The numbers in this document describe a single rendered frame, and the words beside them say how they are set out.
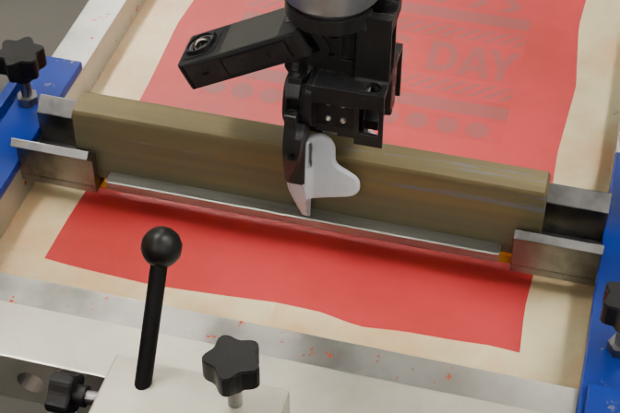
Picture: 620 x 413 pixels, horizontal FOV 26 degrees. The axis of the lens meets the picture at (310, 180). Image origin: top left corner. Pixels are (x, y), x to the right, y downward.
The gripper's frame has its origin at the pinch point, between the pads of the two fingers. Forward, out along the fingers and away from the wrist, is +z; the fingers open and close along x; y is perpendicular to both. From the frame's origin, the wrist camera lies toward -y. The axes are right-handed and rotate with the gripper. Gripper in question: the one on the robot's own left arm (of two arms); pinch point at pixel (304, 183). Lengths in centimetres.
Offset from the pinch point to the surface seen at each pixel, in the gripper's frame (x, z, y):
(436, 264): -1.4, 5.3, 12.1
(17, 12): 143, 101, -106
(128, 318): -16.8, 1.8, -10.0
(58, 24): 141, 101, -95
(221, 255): -5.2, 5.3, -6.1
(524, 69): 27.4, 5.3, 15.5
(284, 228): -0.5, 5.3, -1.8
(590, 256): -2.7, -0.3, 24.6
